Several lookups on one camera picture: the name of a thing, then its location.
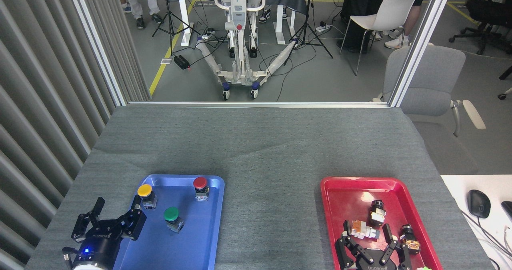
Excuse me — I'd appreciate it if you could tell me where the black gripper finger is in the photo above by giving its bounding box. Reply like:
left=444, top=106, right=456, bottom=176
left=71, top=197, right=106, bottom=242
left=334, top=220, right=371, bottom=270
left=118, top=195, right=147, bottom=241
left=379, top=224, right=413, bottom=270

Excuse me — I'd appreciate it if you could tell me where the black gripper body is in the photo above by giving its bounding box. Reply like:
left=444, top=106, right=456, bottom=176
left=354, top=249, right=401, bottom=270
left=70, top=220, right=125, bottom=270

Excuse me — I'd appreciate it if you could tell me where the green push button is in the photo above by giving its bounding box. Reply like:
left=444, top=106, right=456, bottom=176
left=164, top=206, right=185, bottom=234

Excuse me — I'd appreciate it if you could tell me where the yellow push button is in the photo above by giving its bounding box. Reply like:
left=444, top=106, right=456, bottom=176
left=137, top=184, right=158, bottom=210

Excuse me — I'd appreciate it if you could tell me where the red push button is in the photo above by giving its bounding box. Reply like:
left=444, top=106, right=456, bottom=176
left=193, top=176, right=210, bottom=202

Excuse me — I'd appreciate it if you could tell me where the red plastic tray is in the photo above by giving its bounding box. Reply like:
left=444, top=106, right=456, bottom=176
left=320, top=176, right=443, bottom=270

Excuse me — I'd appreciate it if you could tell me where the blue plastic tray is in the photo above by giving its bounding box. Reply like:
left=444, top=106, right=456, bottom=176
left=105, top=174, right=225, bottom=270

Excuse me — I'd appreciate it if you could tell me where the black computer mouse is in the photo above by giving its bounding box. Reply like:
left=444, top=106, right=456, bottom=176
left=467, top=189, right=492, bottom=219

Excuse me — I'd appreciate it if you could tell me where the white side table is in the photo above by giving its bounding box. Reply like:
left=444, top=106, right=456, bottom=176
left=440, top=174, right=512, bottom=270

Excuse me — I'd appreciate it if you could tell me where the grey felt table cover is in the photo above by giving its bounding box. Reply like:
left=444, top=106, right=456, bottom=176
left=24, top=104, right=495, bottom=270

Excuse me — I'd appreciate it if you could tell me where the black box on floor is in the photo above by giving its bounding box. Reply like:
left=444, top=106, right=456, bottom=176
left=173, top=54, right=191, bottom=70

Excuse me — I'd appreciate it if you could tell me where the grey office chair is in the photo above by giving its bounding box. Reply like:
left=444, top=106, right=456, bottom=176
left=372, top=43, right=487, bottom=175

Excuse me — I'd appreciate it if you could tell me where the black tripod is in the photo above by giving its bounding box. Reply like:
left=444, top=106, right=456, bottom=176
left=152, top=0, right=202, bottom=57
left=283, top=0, right=334, bottom=67

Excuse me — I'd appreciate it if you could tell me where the white stand on wheels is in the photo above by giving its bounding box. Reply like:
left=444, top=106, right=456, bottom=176
left=195, top=0, right=299, bottom=101

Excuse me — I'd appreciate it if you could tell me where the white plastic chair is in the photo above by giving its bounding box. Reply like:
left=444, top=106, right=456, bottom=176
left=340, top=0, right=418, bottom=77

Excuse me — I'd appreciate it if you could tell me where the black office chair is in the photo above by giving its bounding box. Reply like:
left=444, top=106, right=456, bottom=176
left=448, top=0, right=512, bottom=56

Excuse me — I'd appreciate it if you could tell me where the black switch with orange base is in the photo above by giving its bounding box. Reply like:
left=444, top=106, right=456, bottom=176
left=400, top=224, right=422, bottom=254

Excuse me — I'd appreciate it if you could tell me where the orange and white switch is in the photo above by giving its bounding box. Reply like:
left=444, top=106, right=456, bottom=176
left=349, top=220, right=381, bottom=240

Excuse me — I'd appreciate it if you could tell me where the black selector switch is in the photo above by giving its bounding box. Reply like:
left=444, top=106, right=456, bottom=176
left=368, top=200, right=386, bottom=227

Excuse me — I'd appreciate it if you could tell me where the silver frame crossbar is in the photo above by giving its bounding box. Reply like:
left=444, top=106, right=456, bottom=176
left=128, top=101, right=391, bottom=109

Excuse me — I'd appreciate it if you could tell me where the silver frame post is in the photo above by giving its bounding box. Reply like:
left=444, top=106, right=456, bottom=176
left=65, top=0, right=129, bottom=107
left=388, top=0, right=457, bottom=108

